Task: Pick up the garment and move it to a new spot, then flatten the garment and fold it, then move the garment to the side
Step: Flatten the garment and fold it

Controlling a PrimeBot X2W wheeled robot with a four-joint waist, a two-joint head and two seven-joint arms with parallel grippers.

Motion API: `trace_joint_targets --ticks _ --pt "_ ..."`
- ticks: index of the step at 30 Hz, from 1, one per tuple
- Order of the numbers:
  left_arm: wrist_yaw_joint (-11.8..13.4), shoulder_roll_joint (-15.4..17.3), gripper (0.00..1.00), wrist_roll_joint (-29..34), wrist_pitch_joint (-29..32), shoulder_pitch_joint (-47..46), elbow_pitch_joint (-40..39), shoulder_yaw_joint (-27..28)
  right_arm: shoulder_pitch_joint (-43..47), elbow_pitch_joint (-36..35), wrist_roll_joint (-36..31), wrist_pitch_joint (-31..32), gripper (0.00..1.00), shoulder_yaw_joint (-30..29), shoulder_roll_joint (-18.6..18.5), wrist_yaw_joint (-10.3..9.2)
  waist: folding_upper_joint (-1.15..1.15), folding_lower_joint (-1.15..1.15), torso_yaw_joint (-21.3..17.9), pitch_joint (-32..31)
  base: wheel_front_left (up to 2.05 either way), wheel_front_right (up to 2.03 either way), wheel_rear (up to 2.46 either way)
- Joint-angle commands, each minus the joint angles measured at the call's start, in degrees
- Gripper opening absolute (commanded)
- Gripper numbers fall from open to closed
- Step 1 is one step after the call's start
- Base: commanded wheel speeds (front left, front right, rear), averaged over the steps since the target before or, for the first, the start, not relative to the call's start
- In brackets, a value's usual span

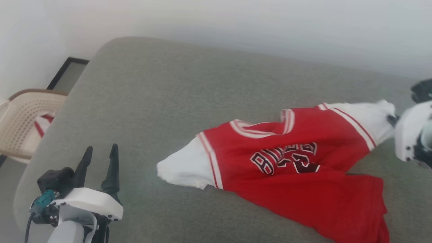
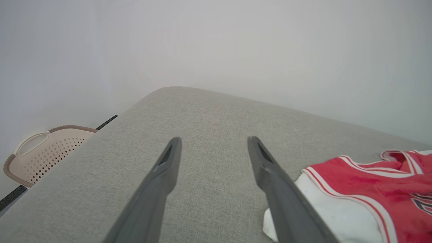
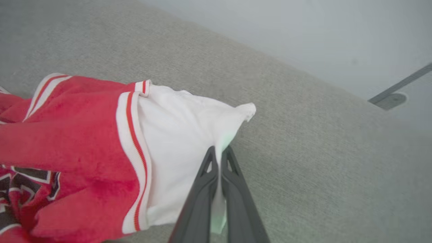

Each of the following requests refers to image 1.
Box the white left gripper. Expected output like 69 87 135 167
51 143 124 243

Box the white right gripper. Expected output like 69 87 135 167
387 101 432 169

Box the red and white basketball jersey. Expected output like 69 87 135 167
156 100 396 243

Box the red white cloth in basket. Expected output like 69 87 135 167
34 113 56 138

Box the beige plastic laundry basket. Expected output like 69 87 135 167
0 88 69 165

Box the grey fabric sofa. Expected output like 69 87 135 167
13 36 432 243

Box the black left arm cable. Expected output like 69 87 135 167
24 211 36 243

